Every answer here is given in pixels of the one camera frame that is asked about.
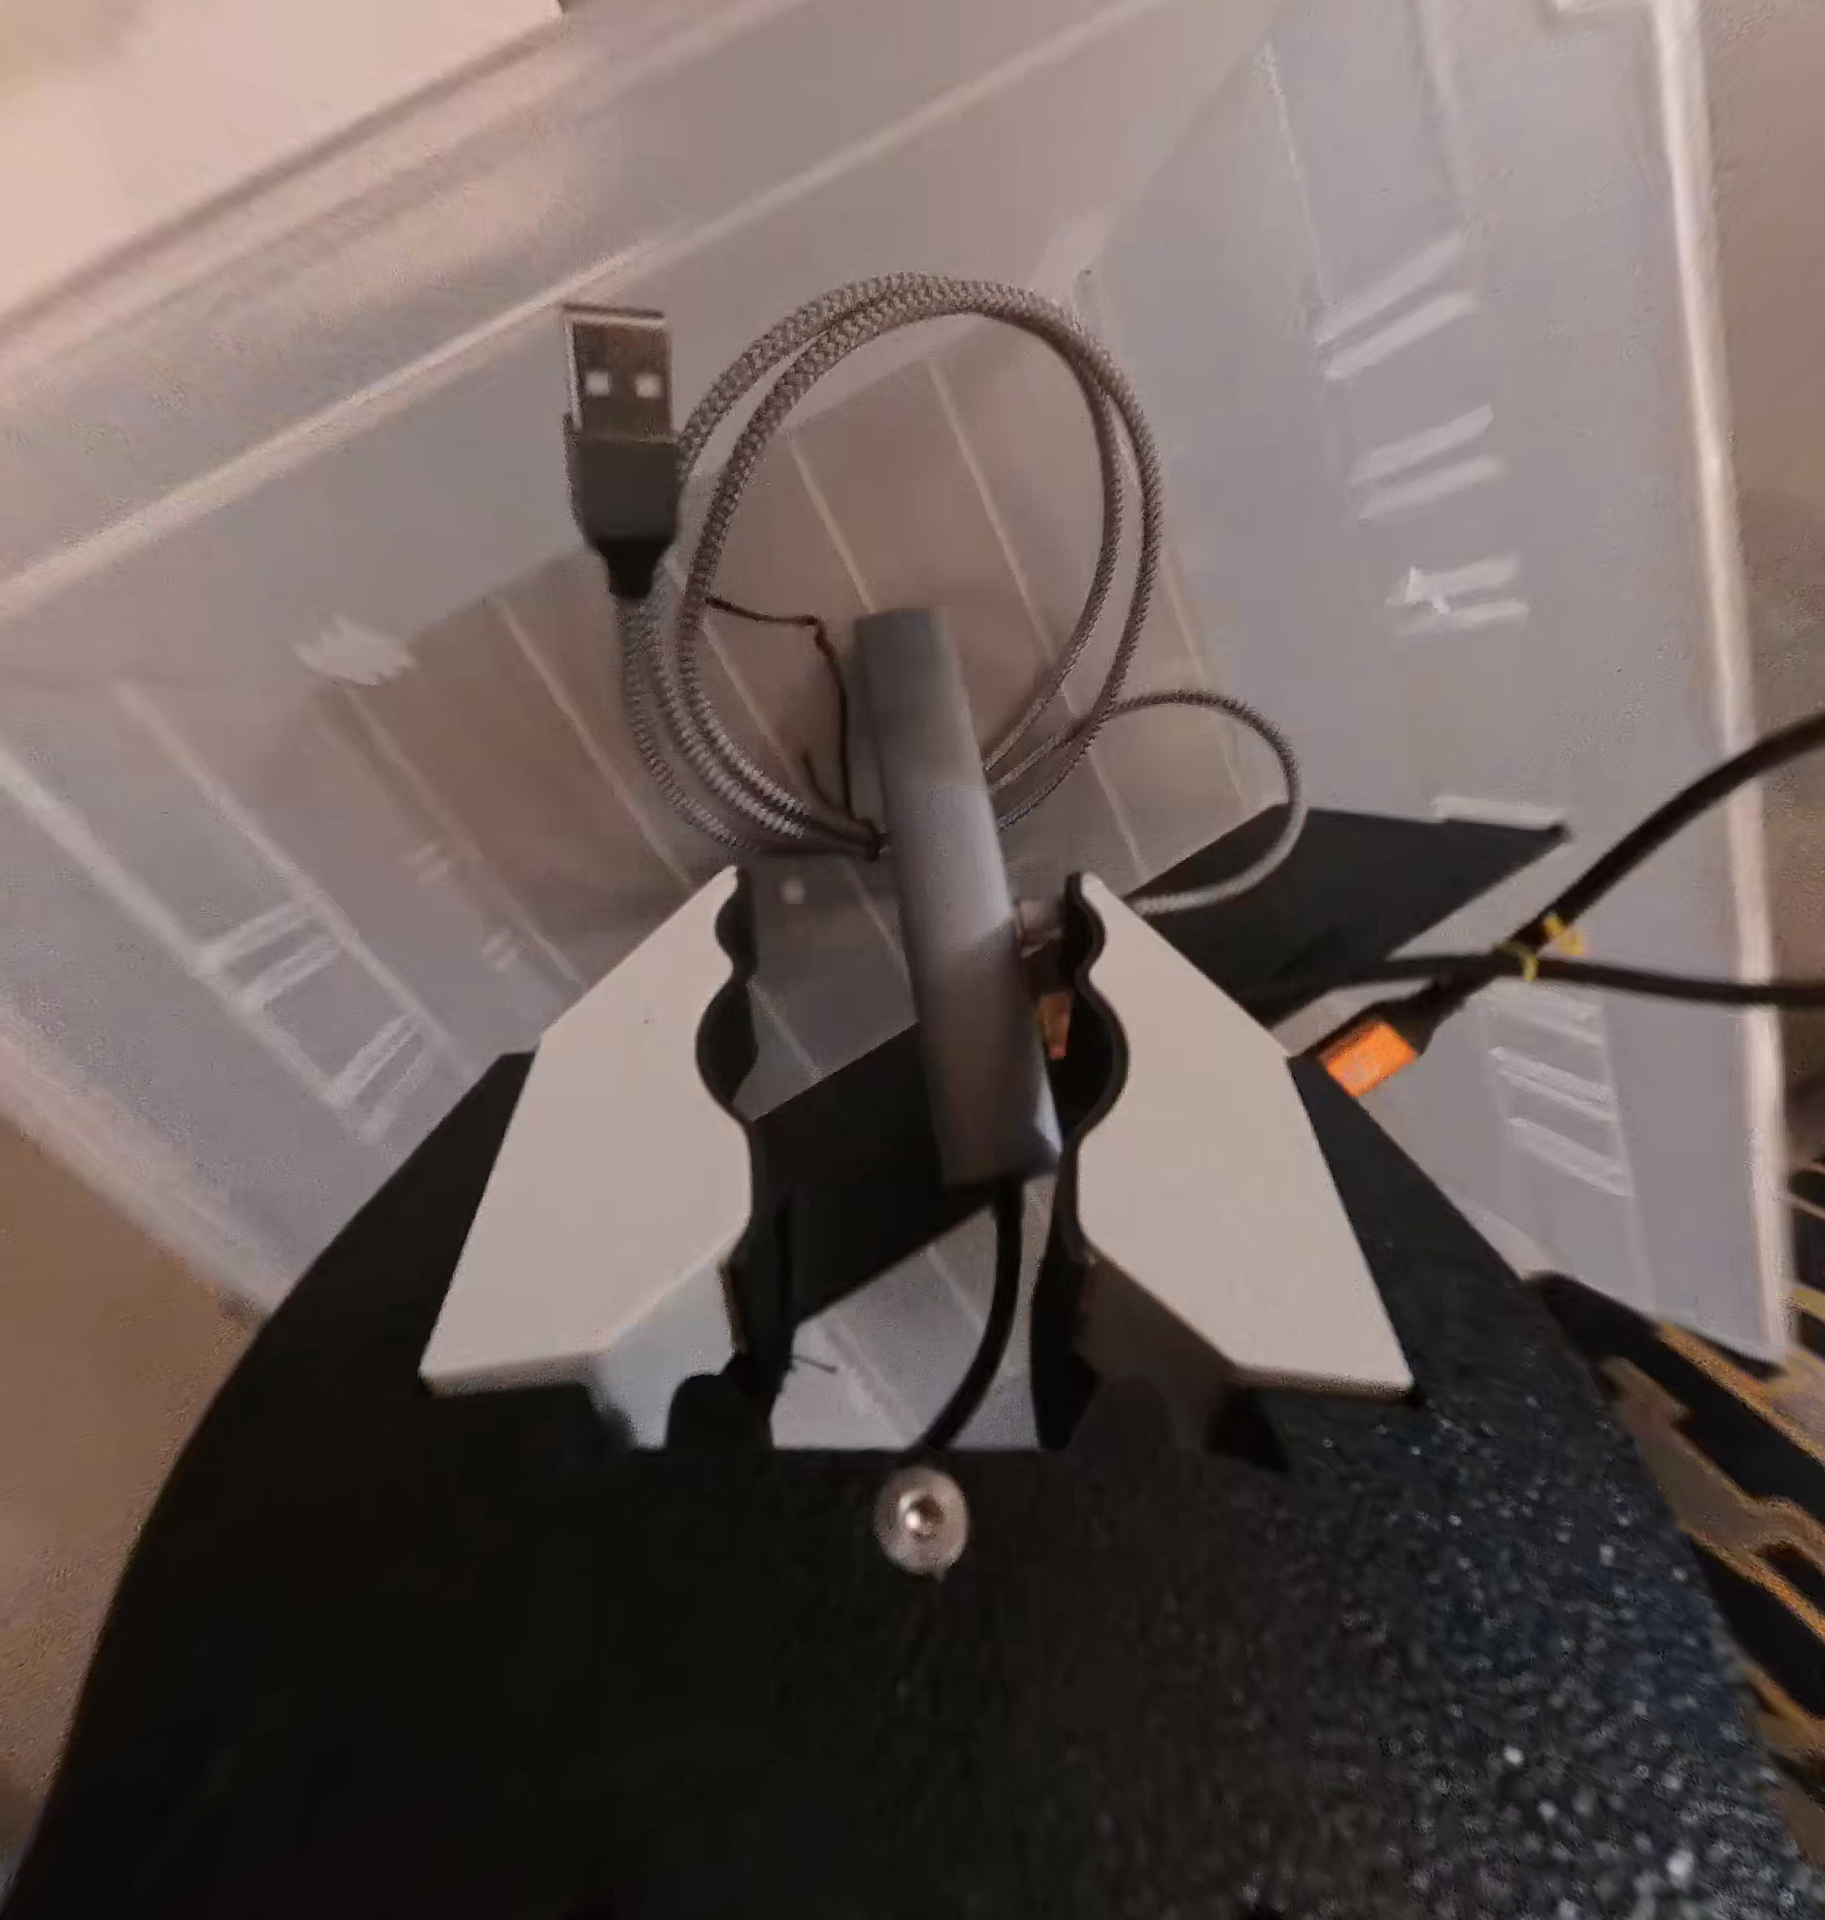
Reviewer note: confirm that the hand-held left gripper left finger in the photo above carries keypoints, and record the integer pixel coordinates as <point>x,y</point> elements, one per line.
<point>596,1198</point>

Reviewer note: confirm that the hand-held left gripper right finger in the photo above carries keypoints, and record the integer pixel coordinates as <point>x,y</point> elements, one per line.
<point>1228,1198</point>

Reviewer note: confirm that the clear plastic bin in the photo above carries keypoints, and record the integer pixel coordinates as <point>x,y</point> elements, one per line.
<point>402,602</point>

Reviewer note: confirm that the yellow twist tie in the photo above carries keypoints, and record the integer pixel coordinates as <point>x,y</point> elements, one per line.
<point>1526,951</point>

